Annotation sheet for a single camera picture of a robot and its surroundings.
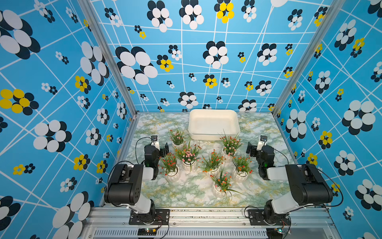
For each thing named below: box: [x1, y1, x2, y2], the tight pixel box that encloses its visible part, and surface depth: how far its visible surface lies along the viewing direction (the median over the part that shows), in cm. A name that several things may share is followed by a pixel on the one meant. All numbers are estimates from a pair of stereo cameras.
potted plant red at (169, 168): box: [157, 152, 180, 185], surface depth 83 cm
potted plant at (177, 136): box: [168, 125, 186, 148], surface depth 93 cm
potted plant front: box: [209, 166, 246, 202], surface depth 76 cm
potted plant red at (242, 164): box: [232, 155, 254, 184], surface depth 82 cm
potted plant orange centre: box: [197, 148, 227, 176], surface depth 83 cm
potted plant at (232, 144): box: [219, 129, 244, 158], surface depth 86 cm
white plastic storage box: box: [188, 109, 241, 141], surface depth 114 cm
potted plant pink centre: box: [175, 140, 202, 173], surface depth 83 cm
